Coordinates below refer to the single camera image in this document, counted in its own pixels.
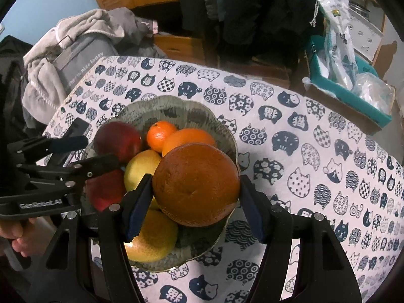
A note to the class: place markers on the green scalloped glass bowl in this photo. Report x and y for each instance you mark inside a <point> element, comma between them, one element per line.
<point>192,242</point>

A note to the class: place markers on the person's left hand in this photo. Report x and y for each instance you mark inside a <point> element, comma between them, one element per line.
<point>31,239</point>

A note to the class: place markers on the large orange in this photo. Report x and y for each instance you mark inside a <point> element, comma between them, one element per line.
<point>186,136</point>

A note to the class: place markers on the yellow pear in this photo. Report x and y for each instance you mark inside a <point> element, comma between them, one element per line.
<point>157,238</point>
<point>143,163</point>

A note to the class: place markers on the small tangerine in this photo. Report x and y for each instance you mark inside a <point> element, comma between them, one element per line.
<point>196,185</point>
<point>158,133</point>

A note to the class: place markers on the black smartphone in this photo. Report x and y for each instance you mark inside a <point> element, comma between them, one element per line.
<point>74,139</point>

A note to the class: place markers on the teal plastic crate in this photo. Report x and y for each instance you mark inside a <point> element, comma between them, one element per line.
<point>316,44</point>

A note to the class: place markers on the white rice bag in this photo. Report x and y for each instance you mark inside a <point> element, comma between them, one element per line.
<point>338,44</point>

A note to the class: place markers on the red apple back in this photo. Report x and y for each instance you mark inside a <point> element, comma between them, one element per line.
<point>120,139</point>

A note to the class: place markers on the red apple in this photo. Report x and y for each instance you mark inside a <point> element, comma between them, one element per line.
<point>106,189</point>
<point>120,139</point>

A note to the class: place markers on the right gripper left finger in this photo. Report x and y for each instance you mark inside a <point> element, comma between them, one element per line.
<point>65,270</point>

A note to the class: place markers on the wooden drawer box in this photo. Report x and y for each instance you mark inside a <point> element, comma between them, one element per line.
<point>182,48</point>

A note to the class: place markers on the white storage basket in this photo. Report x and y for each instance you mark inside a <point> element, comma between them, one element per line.
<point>366,37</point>

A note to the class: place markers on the small tangerine front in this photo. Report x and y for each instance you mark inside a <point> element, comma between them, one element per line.
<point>158,133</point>

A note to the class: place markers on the pile of grey clothes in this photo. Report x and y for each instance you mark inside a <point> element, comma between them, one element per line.
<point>60,59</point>

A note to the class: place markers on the steel pot on basket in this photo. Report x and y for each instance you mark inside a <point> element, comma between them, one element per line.
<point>364,12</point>

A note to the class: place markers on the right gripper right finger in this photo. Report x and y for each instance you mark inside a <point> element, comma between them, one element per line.
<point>324,273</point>

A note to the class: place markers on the small tangerine back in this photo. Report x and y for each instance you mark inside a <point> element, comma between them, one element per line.
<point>196,185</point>

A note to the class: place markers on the black hanging coat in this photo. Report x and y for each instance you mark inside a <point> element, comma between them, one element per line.
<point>269,30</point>

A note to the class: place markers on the cat pattern tablecloth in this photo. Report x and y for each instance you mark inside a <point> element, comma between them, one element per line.
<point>304,156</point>

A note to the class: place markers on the clear plastic bag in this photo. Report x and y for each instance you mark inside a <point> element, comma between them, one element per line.
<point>375,91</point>

